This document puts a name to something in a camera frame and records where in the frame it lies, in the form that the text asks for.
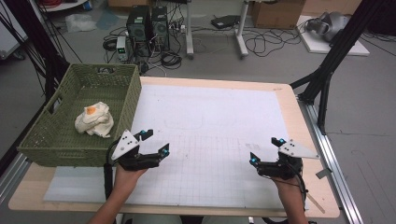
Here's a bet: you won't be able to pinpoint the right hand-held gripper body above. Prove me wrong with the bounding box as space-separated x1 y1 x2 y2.
257 138 320 180

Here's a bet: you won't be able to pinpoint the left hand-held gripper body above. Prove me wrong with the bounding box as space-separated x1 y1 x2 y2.
110 129 162 172

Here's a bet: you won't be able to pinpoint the cream egg-print cloth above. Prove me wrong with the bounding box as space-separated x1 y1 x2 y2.
74 101 115 139

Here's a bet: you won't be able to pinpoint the green woven basket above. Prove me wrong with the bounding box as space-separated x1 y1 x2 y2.
17 63 143 168

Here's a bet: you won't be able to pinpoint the person's right hand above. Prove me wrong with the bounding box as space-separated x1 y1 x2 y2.
270 176 306 198

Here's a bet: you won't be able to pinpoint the person's left hand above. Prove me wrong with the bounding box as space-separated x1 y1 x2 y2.
113 163 149 191

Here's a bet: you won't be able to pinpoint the grey tape piece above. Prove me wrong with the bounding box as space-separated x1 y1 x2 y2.
315 167 333 180

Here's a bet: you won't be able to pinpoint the thin wooden stick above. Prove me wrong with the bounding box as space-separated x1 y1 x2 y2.
304 189 327 215

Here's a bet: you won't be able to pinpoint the white grid mat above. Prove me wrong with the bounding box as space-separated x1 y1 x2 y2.
43 83 311 211

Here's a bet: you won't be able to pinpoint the small grey power supply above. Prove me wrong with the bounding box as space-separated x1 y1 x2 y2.
116 35 130 63

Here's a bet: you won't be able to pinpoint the white floor board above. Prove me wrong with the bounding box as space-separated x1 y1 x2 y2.
295 15 371 57

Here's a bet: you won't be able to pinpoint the large black computer tower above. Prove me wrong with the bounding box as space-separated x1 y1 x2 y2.
125 5 153 58

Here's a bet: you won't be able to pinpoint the slim black computer tower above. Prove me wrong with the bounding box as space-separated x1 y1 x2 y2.
151 6 171 52

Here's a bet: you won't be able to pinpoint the white power strip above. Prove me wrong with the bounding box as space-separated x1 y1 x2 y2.
167 22 188 35

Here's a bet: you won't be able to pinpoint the white stand leg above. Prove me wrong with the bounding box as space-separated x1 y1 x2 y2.
184 0 196 61
234 0 250 60

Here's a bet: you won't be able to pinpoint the brown cardboard box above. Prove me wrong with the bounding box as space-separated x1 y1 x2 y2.
250 0 307 30

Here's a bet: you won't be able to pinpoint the clear plastic bag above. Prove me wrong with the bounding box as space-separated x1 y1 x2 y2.
64 12 98 34

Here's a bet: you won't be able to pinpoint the grey robot head shell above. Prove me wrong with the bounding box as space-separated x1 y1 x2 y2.
305 11 352 43

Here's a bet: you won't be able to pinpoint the flat black device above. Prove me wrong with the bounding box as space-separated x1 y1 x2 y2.
210 14 242 30

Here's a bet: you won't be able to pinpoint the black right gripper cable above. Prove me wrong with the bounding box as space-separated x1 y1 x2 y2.
288 161 310 200

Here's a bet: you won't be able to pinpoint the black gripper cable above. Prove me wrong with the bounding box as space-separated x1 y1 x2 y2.
288 161 310 200
103 141 120 200

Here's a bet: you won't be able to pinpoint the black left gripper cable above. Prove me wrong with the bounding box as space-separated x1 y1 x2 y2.
103 141 120 200

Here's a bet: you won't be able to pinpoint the aluminium rail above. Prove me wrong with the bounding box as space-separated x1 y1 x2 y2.
298 96 365 224
0 152 33 204

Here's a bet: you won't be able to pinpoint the coiled black cable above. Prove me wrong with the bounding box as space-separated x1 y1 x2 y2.
160 50 183 71

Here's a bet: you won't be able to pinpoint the tangled black floor cables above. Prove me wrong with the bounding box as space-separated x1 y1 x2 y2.
242 26 304 58

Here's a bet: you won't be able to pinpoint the black metal frame strut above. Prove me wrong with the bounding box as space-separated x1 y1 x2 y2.
289 0 388 135
2 0 71 101

